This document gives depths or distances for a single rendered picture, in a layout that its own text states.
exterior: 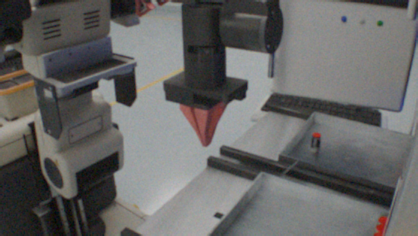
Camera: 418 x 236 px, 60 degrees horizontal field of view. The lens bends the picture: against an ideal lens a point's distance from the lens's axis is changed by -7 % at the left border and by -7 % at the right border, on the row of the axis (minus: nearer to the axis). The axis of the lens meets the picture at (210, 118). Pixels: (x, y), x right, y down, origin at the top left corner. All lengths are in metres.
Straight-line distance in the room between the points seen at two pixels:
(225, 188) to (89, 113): 0.52
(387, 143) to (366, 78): 0.40
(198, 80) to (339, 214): 0.41
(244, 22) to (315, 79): 1.00
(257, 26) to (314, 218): 0.43
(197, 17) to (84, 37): 0.65
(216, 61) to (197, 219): 0.34
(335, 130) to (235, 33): 0.67
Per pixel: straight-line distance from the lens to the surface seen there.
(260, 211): 0.75
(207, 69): 0.49
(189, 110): 0.52
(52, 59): 1.02
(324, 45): 1.39
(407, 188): 0.35
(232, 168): 0.84
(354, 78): 1.41
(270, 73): 1.39
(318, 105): 1.34
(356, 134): 1.07
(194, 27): 0.48
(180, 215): 0.75
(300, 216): 0.75
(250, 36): 0.44
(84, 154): 1.15
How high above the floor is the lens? 1.36
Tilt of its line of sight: 26 degrees down
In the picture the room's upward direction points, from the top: straight up
